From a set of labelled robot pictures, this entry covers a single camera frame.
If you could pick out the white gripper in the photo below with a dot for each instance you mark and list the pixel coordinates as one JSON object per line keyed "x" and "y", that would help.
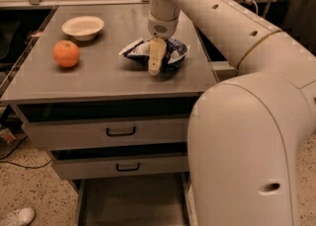
{"x": 161, "y": 28}

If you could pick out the blue chip bag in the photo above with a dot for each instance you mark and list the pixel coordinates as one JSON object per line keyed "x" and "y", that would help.
{"x": 139, "y": 51}

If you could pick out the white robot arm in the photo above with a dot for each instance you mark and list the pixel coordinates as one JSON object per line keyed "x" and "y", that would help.
{"x": 244, "y": 133}

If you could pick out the grey drawer cabinet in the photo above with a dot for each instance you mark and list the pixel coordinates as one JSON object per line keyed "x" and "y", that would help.
{"x": 102, "y": 74}

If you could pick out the top drawer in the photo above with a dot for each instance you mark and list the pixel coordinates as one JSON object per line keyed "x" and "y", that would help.
{"x": 83, "y": 125}

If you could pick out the drawer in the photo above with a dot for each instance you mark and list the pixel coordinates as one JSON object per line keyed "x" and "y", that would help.
{"x": 107, "y": 162}
{"x": 83, "y": 125}
{"x": 147, "y": 200}

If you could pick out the middle drawer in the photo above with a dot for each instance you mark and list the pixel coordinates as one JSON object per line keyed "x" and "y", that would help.
{"x": 107, "y": 162}

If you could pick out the bottom drawer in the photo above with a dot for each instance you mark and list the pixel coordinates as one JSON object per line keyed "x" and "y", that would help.
{"x": 147, "y": 200}

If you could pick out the white bowl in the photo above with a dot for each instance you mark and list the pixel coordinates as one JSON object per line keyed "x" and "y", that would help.
{"x": 83, "y": 28}

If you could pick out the orange fruit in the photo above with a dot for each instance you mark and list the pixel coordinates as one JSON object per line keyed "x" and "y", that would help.
{"x": 66, "y": 53}

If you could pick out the white shoe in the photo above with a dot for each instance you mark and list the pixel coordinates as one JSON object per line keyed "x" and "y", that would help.
{"x": 18, "y": 217}

